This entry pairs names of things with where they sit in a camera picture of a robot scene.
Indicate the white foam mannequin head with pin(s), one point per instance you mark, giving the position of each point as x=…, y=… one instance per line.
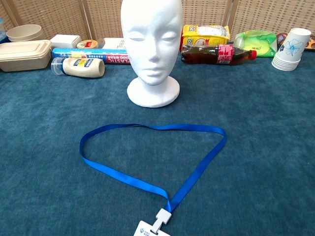
x=152, y=37

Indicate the white carton behind head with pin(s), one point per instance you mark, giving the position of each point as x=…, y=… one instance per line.
x=113, y=43

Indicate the cola bottle red label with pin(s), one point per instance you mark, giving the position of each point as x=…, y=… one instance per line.
x=204, y=55

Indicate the mayonnaise squeeze bottle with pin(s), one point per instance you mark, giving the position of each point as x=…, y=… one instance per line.
x=83, y=67

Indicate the yellow snack bag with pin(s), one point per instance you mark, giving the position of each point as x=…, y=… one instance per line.
x=194, y=34

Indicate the blue plastic wrap box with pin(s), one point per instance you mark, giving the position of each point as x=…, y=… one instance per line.
x=81, y=52

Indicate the round lidded cup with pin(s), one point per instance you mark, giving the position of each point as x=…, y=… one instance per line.
x=87, y=44

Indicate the teal table cloth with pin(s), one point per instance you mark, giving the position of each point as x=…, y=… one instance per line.
x=49, y=147

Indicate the small white box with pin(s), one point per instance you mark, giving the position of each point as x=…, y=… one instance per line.
x=65, y=40

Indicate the green wet wipes pack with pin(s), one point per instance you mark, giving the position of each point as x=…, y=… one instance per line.
x=258, y=41

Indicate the beige lidded lunch box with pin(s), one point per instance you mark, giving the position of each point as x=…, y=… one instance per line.
x=22, y=55

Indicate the wicker folding screen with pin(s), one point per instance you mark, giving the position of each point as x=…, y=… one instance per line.
x=49, y=14

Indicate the stack of white paper cups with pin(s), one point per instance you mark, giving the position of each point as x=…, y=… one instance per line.
x=291, y=46

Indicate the beige bowl stack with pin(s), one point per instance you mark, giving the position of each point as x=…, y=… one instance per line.
x=24, y=32

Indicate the chocolate cookie bag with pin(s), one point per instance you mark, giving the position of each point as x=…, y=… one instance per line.
x=311, y=44

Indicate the blue lidded plastic container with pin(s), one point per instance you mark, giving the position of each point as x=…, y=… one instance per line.
x=1, y=29

